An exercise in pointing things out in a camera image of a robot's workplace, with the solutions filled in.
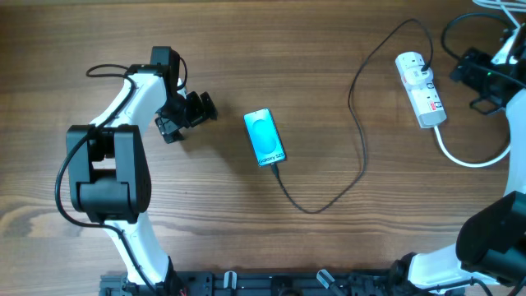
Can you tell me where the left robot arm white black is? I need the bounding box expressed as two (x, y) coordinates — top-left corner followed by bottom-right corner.
(55, 46), (218, 295)

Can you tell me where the white power strip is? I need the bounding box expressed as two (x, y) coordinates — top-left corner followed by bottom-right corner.
(395, 52), (446, 128)

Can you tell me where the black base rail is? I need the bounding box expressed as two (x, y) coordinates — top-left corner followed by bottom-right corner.
(99, 269), (467, 296)

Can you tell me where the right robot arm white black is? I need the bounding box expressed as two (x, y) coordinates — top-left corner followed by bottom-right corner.
(387, 26), (525, 295)

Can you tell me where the white cables top corner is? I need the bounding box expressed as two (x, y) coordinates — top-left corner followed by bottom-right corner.
(471, 0), (526, 30)

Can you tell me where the black charger cable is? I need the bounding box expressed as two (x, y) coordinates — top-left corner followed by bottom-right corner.
(269, 17), (435, 215)

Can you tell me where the white charger plug adapter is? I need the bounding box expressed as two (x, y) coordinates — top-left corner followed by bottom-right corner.
(402, 67), (433, 88)

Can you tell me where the blue Galaxy smartphone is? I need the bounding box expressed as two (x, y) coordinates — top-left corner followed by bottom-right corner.
(243, 109), (286, 167)

